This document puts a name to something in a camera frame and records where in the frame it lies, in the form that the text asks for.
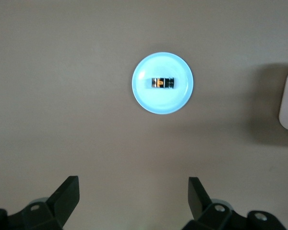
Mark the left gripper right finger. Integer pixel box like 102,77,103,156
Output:
184,176,247,230

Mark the orange push-button switch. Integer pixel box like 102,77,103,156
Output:
150,77,175,89

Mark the light blue round plate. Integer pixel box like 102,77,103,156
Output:
131,52,195,115

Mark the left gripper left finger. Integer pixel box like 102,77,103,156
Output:
9,175,80,230

